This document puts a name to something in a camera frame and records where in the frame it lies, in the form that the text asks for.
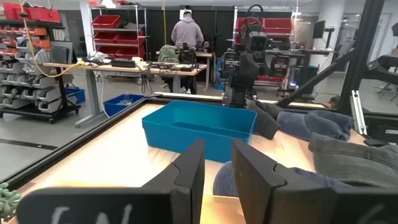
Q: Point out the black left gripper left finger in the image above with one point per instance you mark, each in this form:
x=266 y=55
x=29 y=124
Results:
x=183 y=174

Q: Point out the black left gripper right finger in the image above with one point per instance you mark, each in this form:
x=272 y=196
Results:
x=264 y=186

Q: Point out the charcoal baseball cap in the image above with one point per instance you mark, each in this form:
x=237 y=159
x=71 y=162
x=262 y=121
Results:
x=264 y=121

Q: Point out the blue denim baseball cap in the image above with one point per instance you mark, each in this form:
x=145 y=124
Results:
x=311 y=124

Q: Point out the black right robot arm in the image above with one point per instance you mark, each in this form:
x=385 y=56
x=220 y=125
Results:
x=241 y=95

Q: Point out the blue plastic bin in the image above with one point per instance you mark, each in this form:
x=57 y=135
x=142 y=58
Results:
x=192 y=137

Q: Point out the black workbench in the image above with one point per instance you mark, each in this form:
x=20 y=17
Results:
x=311 y=53

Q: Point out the person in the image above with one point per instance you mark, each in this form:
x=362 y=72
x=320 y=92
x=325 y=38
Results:
x=186 y=31

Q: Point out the green backpack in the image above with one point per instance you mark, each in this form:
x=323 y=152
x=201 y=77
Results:
x=168 y=54

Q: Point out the black monitor on stand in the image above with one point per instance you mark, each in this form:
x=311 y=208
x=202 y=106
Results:
x=319 y=29

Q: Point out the black rectangular case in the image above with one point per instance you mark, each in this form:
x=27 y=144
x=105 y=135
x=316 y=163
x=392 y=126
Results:
x=123 y=63

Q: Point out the small blue floor crate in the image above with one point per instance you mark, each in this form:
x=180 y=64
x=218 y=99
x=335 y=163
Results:
x=76 y=95

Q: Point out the long wooden desk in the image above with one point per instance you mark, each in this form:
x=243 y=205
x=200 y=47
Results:
x=102 y=67

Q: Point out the rack with grey storage bins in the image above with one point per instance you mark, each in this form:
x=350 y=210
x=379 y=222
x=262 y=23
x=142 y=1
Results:
x=28 y=81

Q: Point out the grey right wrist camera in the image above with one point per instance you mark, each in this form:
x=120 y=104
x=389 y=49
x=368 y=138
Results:
x=258 y=43

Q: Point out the silver metal bracket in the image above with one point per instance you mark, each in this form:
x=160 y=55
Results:
x=358 y=112

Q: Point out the black aluminium table frame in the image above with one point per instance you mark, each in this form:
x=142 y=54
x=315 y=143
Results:
x=363 y=46

